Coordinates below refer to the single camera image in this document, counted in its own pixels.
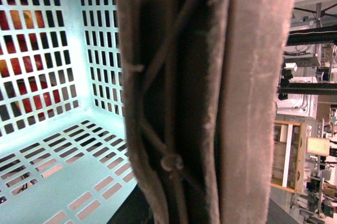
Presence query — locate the light blue plastic basket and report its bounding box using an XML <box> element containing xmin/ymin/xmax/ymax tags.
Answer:
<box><xmin>1</xmin><ymin>0</ymin><xmax>136</xmax><ymax>223</ymax></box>

